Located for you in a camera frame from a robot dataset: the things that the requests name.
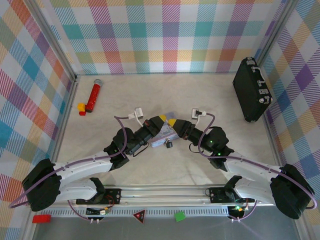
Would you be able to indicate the light blue zip pouch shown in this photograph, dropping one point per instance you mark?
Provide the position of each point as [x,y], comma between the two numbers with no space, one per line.
[166,132]

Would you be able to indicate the black padlock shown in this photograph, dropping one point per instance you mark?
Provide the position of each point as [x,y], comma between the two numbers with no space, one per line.
[168,144]

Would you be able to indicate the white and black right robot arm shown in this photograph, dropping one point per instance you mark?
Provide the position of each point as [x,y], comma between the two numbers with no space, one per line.
[250,167]

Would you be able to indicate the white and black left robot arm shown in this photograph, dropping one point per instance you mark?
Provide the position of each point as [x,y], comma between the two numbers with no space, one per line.
[82,170]

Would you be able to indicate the red glitter toy microphone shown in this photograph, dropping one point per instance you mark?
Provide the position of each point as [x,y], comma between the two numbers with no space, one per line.
[94,96]

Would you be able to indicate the black briefcase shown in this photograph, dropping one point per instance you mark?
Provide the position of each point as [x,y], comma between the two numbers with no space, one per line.
[247,90]

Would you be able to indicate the small red toy block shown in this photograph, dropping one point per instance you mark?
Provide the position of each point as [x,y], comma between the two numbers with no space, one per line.
[82,113]

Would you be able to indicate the yellow toy block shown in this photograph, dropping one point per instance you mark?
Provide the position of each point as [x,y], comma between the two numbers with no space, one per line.
[81,107]

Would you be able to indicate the yellow power connector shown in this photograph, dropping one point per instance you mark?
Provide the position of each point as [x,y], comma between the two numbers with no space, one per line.
[105,211]
[238,209]

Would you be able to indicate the green toy block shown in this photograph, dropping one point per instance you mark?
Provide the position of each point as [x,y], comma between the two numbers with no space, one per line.
[180,216]

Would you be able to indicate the red triangle warning sign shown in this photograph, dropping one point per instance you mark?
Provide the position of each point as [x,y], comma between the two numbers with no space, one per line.
[139,216]

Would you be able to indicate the red toy brick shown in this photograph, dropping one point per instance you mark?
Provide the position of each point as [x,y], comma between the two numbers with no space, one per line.
[41,218]

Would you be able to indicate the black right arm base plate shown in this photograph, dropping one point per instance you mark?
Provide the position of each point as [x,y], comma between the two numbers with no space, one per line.
[216,195]

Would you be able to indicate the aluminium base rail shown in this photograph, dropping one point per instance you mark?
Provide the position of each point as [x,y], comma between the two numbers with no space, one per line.
[162,195]

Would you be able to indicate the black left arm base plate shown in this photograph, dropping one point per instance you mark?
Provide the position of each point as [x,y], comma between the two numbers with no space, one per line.
[112,195]

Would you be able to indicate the aluminium frame post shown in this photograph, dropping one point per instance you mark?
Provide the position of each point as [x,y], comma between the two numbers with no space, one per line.
[50,37]
[277,30]

